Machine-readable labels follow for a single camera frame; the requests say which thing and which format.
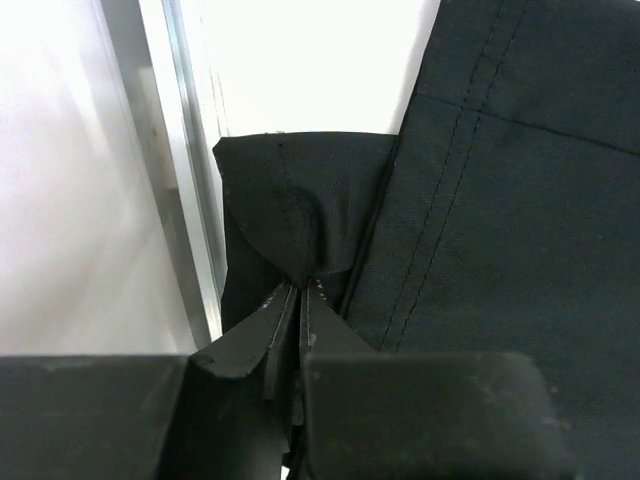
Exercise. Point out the aluminium side rail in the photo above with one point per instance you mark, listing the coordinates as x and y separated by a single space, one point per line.
164 75

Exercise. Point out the black trousers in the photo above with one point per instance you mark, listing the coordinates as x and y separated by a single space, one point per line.
503 216

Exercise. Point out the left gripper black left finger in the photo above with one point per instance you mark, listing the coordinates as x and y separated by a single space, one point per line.
220 413

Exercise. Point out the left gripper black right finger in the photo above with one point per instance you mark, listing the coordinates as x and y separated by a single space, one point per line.
442 415

